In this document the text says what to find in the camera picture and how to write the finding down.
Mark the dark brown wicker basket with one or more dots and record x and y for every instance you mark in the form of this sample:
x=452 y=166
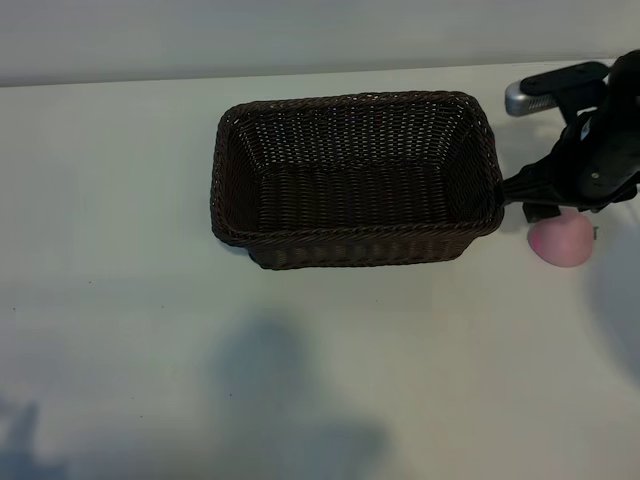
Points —
x=350 y=200

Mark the black right camera mount bracket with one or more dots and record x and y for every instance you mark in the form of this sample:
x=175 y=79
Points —
x=565 y=77

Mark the pink peach with green leaf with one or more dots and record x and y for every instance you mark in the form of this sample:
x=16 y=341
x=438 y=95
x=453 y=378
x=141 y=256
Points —
x=562 y=245

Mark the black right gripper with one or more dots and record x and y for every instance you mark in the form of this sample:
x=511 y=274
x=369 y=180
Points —
x=590 y=165

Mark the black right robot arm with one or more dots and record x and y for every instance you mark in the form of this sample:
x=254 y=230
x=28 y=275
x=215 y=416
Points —
x=627 y=75

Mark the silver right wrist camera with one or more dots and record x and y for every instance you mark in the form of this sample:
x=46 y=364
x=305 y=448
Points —
x=522 y=102

